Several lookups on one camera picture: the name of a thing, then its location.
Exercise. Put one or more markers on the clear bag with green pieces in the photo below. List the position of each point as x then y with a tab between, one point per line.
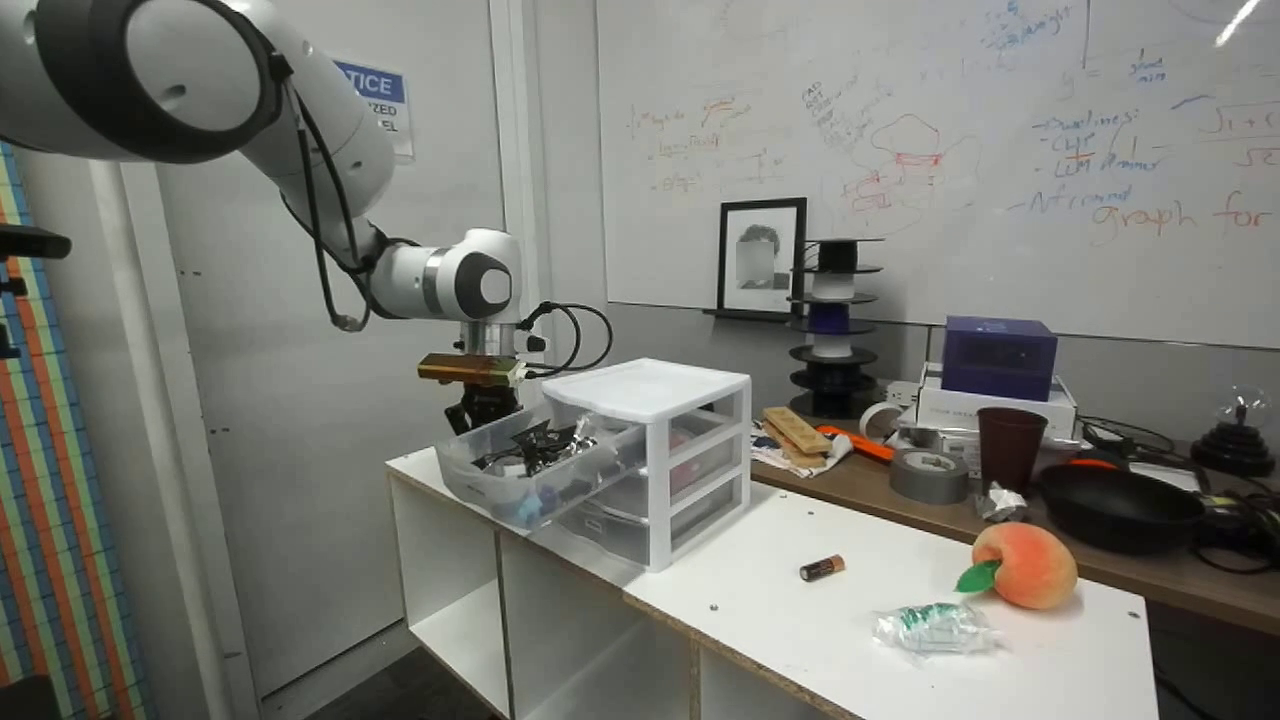
935	626

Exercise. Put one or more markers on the grey tape roll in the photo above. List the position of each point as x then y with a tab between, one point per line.
931	477

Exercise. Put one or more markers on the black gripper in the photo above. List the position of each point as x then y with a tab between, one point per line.
482	404

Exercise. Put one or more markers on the black dome device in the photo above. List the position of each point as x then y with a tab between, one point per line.
1232	447

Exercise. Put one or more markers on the black frying pan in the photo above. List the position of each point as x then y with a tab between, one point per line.
1123	509

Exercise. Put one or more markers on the whiteboard with writing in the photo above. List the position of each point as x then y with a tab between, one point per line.
935	145

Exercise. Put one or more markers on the white crumpled paper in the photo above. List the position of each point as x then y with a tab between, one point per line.
825	464

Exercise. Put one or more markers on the blue and white notice sign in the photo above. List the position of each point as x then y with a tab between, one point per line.
382	92

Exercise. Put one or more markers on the colourful striped panel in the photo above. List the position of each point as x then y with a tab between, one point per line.
63	507

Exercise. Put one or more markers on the black framed portrait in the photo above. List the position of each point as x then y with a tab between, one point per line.
763	259

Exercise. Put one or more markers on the brown wrist camera bar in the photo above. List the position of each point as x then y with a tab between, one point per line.
469	370

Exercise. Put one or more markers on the white flat box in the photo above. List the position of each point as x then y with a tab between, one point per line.
953	410

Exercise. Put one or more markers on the crumpled foil wrapper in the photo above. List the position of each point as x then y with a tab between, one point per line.
1005	500

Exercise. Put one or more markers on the white mug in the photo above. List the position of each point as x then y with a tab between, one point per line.
882	417

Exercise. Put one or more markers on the small silver object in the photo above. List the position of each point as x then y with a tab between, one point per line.
505	464

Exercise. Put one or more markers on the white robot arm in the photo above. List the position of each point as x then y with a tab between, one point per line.
201	80

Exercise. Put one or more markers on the wooden block brush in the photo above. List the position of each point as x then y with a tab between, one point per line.
798	432

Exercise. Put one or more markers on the purple box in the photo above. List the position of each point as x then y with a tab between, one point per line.
996	356

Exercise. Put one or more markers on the orange toy peach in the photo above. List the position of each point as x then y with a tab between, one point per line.
1025	565

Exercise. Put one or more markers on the dark brown cup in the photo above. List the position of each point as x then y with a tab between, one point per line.
1008	447

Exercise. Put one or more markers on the black spool stack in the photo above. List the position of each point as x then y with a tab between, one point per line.
832	355

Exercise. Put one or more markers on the black and copper battery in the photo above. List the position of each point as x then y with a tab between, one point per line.
821	568

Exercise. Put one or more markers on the black armrest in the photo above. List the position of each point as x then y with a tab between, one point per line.
32	243

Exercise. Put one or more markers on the white shelf cabinet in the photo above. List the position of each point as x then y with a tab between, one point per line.
746	586

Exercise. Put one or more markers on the wooden desk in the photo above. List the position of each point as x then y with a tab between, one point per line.
1203	581

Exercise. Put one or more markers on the clear plastic open drawer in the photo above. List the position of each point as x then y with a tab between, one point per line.
563	483

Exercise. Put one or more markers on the white plastic drawer unit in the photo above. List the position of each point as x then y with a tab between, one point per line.
667	400

